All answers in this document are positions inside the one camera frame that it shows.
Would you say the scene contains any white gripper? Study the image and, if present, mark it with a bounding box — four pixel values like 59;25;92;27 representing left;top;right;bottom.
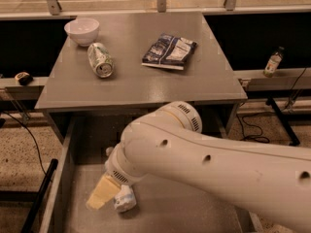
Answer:
86;144;145;210

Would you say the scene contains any blue label plastic bottle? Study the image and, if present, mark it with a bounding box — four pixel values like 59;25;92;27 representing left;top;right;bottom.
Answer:
105;146;138;214

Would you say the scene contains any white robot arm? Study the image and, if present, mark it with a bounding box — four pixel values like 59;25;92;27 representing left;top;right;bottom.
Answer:
86;101;311;233

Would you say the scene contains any open grey top drawer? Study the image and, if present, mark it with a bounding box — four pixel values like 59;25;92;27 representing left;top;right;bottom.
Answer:
38;109;264;233

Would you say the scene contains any grey cabinet counter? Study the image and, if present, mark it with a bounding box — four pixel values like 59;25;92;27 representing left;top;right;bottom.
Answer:
36;12;247;139

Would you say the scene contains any small green label bottle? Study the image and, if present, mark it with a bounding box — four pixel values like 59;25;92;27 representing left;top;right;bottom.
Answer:
263;47;285;78

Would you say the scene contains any black metal table leg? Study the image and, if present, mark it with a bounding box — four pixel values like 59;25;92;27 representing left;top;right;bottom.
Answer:
20;158;58;233

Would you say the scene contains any green white soda can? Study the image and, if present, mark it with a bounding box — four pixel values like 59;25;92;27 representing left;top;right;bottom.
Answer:
87;43;114;79

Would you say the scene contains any black yellow tape measure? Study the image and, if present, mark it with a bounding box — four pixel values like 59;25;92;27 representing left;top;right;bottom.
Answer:
15;72;33;85

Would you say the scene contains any blue white chip bag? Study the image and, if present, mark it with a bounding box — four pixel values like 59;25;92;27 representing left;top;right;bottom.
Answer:
142;33;197;70

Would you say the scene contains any white ceramic bowl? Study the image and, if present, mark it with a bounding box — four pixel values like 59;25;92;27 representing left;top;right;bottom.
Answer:
64;18;99;47

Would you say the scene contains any black chair base leg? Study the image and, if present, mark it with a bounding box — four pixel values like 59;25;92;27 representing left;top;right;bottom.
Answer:
266;97;300;147

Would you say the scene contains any black cable on left floor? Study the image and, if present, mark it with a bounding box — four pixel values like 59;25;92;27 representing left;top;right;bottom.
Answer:
0;110;52;183

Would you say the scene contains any black power cable with adapter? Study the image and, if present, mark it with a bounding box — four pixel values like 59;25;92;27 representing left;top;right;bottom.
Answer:
234;112;271;144

